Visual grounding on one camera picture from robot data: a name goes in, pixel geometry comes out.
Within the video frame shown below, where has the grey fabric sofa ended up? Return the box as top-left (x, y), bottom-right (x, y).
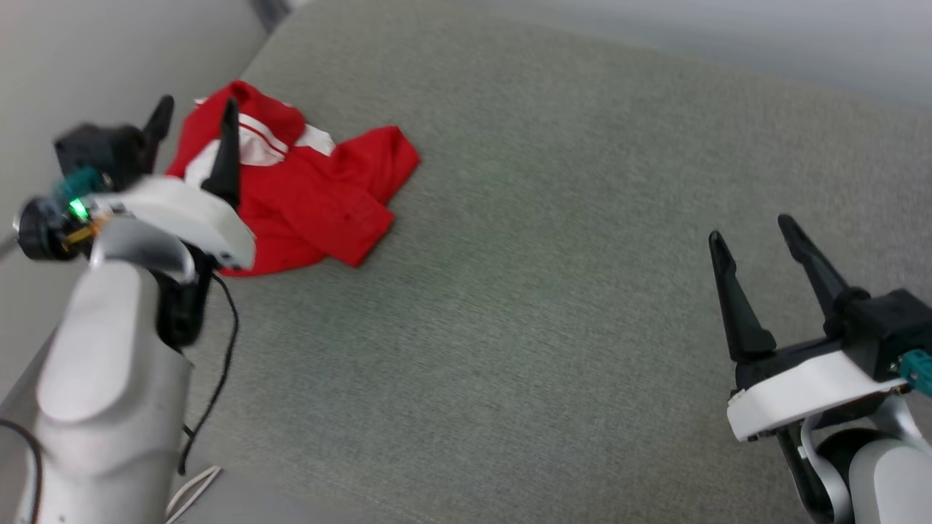
top-left (0, 0), bottom-right (932, 524)

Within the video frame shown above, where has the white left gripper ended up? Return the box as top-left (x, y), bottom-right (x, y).
top-left (84, 95), bottom-right (256, 349)

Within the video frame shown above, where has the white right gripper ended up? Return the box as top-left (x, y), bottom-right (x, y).
top-left (708, 213), bottom-right (909, 443)

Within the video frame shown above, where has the black cable with teal plug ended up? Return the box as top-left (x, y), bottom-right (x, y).
top-left (899, 349), bottom-right (932, 398)
top-left (52, 167), bottom-right (106, 215)

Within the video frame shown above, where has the red and white jersey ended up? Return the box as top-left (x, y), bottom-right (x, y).
top-left (166, 80), bottom-right (421, 277)

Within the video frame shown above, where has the thin white cable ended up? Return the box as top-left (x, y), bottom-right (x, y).
top-left (165, 465), bottom-right (222, 524)

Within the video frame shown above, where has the thin black cable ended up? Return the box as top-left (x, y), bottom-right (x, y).
top-left (0, 418), bottom-right (43, 524)
top-left (177, 271), bottom-right (240, 475)

